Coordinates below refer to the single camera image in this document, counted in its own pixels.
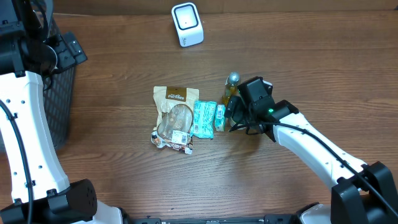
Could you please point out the teal white snack packet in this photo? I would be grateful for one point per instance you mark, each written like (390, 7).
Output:
(203, 117)

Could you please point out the white barcode scanner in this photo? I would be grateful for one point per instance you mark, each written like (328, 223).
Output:
(188, 24)

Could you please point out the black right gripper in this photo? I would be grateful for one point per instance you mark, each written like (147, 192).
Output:
(234, 109)

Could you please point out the grey plastic mesh basket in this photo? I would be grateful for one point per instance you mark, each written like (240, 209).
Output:
(57, 103)

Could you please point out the teal tissue pack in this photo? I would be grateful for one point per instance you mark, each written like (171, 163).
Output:
(220, 118)

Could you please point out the silver round ball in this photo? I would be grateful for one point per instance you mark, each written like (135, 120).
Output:
(230, 86)

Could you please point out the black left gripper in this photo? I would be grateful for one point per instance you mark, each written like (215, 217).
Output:
(59, 43)

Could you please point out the brown snack packet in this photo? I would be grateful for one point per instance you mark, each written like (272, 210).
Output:
(175, 117)

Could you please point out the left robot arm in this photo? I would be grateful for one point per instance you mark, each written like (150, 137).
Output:
(41, 191)

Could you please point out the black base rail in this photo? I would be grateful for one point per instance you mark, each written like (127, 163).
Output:
(211, 221)

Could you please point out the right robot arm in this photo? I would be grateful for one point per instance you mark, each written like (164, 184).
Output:
(360, 192)

